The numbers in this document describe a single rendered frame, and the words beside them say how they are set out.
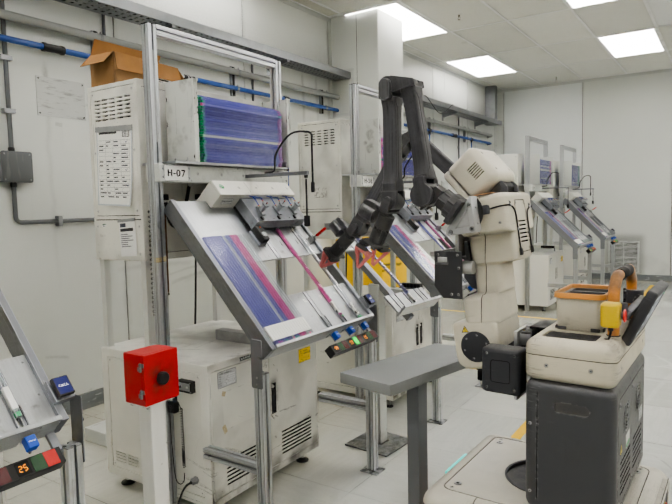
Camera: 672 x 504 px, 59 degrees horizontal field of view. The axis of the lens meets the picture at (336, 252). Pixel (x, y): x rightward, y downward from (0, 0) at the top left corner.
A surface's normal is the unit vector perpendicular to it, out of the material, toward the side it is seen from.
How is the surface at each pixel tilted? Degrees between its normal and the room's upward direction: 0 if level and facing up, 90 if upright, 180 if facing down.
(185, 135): 90
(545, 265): 90
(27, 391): 47
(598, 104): 90
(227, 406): 90
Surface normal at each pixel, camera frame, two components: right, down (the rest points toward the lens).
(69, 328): 0.83, 0.03
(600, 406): -0.58, 0.07
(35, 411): 0.59, -0.66
